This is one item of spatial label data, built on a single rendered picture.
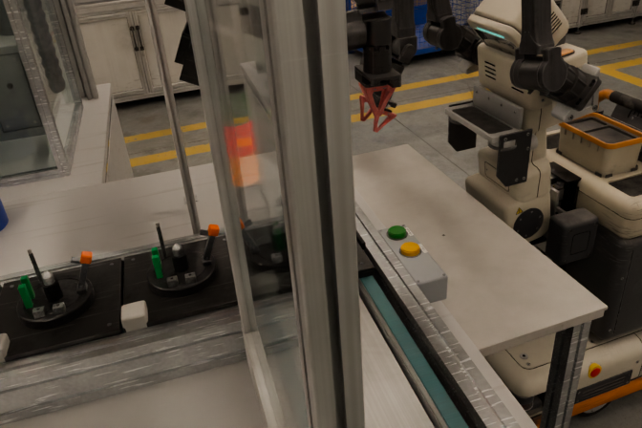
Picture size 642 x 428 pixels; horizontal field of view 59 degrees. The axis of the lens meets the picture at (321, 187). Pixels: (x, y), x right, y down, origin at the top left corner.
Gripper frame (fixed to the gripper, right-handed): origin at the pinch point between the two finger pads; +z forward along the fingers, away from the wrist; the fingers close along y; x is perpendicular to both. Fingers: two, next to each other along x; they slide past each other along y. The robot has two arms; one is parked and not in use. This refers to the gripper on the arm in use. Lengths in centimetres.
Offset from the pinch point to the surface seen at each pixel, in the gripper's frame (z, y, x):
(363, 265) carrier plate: 26.2, 15.7, -9.3
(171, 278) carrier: 23, 11, -47
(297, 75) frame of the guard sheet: -37, 84, -35
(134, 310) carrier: 25, 16, -54
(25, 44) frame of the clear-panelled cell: -6, -79, -80
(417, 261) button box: 27.0, 17.2, 1.9
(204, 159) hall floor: 123, -262, -29
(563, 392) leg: 61, 31, 32
